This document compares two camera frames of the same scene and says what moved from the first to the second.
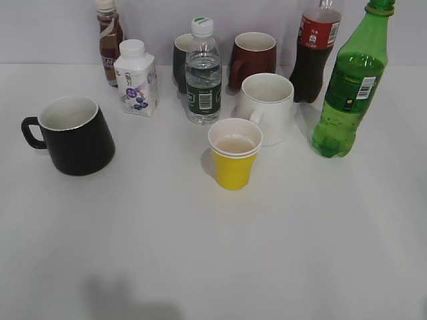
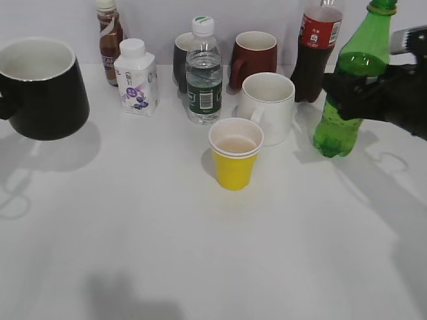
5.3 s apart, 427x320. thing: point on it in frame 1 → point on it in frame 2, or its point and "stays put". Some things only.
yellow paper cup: (235, 143) stays put
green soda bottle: (358, 68) stays put
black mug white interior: (75, 133) → (43, 92)
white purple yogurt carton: (137, 79) stays put
